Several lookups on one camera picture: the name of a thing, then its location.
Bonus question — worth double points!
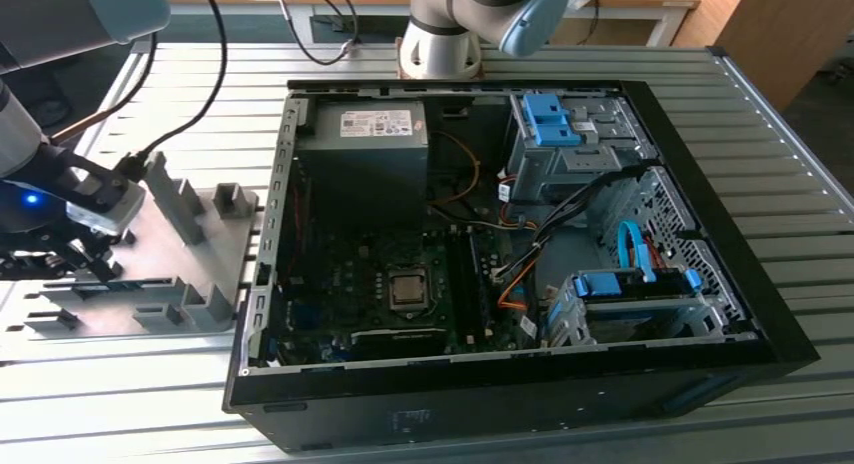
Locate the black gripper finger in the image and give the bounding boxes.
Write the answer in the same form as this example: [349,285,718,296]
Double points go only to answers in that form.
[0,251,76,282]
[62,230,127,286]

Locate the black RAM slot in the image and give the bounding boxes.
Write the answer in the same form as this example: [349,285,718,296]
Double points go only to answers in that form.
[445,225,473,346]

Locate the grey parts rack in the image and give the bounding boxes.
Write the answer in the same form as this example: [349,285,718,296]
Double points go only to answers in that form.
[23,151,267,339]

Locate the black wheeled chair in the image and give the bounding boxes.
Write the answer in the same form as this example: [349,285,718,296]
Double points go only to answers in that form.
[12,68,83,131]

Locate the green motherboard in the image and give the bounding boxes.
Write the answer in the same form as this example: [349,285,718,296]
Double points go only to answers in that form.
[274,222,539,364]

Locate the grey power supply unit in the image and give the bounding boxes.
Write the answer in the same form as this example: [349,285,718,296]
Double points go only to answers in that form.
[297,99,431,216]

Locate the silver CPU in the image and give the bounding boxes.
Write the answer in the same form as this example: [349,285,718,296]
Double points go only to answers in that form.
[390,274,430,308]

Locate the metal CPU socket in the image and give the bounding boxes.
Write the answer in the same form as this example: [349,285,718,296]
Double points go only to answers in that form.
[379,265,441,319]

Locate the black graphics card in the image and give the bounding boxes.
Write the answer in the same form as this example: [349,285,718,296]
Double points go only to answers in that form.
[346,325,450,361]

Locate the black PC case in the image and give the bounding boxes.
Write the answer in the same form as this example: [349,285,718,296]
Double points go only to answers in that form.
[222,78,821,455]

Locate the blue plastic drive latch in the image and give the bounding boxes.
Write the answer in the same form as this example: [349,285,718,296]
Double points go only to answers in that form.
[523,93,584,148]

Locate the hard disk in blue carrier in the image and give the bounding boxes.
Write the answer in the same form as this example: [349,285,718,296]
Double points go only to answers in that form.
[570,268,704,301]

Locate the silver disk bay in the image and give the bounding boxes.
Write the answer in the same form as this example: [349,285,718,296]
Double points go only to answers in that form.
[538,268,746,349]

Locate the wooden cabinet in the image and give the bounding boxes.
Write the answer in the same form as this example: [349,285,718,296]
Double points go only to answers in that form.
[716,0,854,113]

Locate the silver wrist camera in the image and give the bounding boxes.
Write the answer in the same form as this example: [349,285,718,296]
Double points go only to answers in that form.
[64,171,149,236]

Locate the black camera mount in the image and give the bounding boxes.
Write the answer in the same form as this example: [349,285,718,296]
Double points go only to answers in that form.
[43,142,135,186]

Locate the black camera cable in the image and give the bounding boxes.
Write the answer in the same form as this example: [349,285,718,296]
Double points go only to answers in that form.
[119,0,231,184]

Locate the red wire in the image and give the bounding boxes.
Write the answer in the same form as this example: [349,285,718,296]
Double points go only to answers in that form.
[290,173,315,258]

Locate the grey cable white connector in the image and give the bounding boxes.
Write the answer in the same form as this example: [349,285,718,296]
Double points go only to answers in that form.
[274,0,359,68]

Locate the thin orange wire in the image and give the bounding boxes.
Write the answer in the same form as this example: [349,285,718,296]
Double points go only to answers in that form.
[429,131,483,206]

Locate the orange flat wire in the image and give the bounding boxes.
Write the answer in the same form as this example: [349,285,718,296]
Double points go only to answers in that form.
[497,271,538,311]

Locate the dark cable bundle white plug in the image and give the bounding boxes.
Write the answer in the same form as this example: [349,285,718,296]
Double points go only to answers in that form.
[489,164,650,286]

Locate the blue wire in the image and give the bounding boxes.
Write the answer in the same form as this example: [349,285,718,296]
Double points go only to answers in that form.
[617,218,661,285]

